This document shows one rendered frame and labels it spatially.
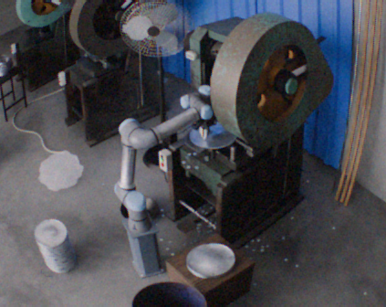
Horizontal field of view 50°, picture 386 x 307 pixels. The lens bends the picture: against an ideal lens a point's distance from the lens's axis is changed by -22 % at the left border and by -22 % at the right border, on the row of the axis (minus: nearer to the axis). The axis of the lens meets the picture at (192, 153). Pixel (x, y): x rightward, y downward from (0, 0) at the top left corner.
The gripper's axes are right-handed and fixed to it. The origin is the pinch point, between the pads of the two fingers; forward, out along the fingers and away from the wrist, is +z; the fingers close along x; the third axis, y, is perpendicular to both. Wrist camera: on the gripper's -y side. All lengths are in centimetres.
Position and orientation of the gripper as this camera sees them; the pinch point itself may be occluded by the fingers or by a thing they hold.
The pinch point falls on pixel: (203, 138)
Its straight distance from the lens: 317.7
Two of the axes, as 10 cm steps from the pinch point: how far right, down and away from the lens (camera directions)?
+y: 7.6, -4.0, 5.2
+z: 0.2, 8.1, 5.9
